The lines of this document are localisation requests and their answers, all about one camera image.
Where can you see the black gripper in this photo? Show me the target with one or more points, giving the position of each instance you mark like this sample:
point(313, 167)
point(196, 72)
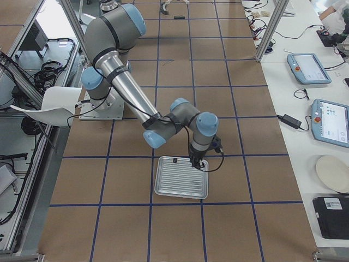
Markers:
point(196, 154)

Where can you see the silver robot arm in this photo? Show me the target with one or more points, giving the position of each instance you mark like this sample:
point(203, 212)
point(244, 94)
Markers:
point(118, 30)

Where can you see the silver ribbed metal tray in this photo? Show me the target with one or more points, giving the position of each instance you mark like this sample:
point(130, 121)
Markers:
point(181, 179)

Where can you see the black power adapter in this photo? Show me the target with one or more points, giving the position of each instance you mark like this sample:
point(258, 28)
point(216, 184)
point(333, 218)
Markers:
point(290, 121)

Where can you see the white round plate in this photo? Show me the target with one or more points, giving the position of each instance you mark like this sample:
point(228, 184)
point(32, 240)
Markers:
point(333, 173)

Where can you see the lower blue teach pendant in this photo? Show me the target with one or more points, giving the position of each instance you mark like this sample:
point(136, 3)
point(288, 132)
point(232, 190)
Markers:
point(329, 122)

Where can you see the blue teach pendant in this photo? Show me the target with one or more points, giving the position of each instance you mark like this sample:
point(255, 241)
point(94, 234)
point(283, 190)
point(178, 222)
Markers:
point(307, 68)
point(329, 122)

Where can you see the black flat box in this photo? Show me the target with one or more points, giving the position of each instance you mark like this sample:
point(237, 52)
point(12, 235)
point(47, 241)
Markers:
point(332, 216)

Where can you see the upper blue teach pendant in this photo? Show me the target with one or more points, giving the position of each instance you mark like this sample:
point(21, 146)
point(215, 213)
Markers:
point(307, 68)

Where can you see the white plastic chair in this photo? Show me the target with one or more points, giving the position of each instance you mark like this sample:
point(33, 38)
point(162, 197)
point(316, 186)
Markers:
point(58, 104)

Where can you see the olive brake shoe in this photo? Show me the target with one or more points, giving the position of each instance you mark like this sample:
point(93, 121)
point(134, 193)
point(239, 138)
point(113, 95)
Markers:
point(163, 8)

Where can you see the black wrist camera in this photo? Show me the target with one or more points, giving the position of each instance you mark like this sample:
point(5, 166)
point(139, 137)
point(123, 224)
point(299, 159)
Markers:
point(216, 144)

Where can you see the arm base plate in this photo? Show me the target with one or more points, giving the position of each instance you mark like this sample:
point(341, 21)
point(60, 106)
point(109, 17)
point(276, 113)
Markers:
point(102, 105)

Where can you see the aluminium frame post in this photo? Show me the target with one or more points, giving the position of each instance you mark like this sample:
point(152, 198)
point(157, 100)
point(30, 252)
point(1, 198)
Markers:
point(271, 27)

